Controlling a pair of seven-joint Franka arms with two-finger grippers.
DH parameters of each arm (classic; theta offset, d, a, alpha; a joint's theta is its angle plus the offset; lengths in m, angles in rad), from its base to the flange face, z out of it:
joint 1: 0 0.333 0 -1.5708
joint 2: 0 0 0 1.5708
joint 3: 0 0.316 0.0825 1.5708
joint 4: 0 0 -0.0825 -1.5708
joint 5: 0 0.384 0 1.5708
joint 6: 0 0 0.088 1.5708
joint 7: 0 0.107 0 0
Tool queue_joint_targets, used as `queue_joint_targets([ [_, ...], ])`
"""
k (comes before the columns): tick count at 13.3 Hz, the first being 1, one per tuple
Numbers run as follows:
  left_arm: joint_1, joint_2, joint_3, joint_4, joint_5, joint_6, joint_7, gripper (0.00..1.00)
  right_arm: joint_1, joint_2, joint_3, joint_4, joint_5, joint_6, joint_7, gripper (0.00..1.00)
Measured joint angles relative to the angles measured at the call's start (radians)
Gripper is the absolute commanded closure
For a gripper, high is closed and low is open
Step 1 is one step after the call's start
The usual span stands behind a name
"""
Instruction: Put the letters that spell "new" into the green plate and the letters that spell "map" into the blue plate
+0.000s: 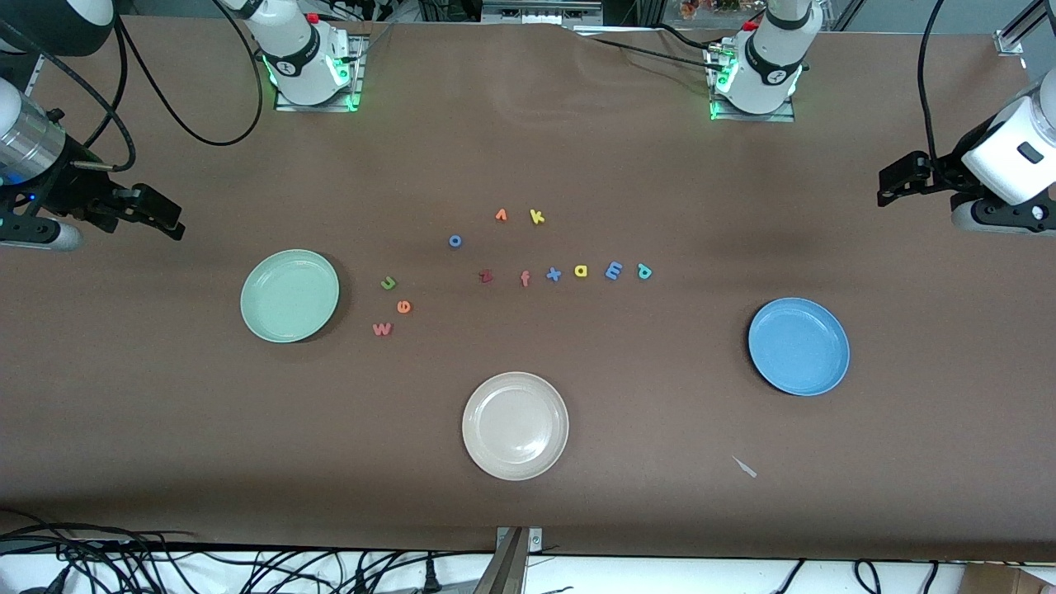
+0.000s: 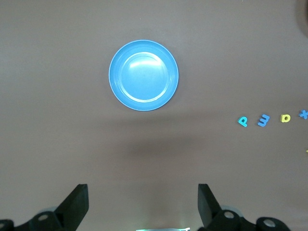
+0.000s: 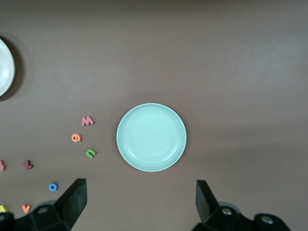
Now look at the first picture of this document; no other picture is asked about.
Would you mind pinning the beige plastic plate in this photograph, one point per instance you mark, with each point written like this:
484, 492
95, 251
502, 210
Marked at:
516, 426

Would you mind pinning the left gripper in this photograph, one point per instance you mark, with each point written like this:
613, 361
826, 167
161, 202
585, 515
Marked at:
943, 175

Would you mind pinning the aluminium frame profile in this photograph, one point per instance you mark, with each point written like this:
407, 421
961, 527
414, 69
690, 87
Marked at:
33, 78
1011, 40

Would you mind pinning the brown table cover sheet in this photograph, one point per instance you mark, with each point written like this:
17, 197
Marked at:
528, 124

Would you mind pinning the light green plastic plate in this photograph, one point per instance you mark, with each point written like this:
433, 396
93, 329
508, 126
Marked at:
289, 297

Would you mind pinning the colourful toy pile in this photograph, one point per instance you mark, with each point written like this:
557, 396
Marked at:
709, 8

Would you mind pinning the grey metal box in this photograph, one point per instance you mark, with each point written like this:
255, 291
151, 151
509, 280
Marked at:
536, 12

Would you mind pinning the cardboard box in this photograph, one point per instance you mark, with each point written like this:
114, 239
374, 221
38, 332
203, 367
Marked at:
1006, 582

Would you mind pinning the blue letter m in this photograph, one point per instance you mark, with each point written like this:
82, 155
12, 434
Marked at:
614, 270

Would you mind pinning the white paper scrap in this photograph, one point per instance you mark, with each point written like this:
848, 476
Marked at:
747, 469

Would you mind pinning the aluminium frame post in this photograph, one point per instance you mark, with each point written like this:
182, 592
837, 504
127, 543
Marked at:
505, 569

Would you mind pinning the metal corner bracket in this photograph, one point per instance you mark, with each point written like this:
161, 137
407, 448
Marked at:
535, 540

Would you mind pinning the blue plastic plate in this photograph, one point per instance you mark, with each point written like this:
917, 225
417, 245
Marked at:
799, 346

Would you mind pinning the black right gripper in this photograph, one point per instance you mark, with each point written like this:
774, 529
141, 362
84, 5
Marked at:
73, 191

